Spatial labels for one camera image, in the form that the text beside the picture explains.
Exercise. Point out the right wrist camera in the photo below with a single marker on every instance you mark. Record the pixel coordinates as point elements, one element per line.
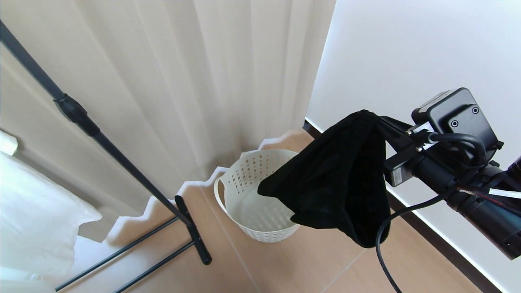
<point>456,118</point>

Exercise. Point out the white printed T-shirt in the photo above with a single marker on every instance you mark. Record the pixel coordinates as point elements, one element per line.
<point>32,211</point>

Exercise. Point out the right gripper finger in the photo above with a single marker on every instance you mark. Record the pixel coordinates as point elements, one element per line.
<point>397,132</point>

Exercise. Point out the black shorts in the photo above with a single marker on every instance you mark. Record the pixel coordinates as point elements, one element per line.
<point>333,183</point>

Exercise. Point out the beige curtain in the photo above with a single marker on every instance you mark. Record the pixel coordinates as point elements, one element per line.
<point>183,81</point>

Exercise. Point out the black clothes rack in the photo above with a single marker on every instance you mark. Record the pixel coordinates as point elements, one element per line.
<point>73,110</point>

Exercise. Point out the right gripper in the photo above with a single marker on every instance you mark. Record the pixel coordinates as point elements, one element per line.
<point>488,219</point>

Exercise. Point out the white laundry basket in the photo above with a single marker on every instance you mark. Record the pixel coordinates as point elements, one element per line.
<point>244,175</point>

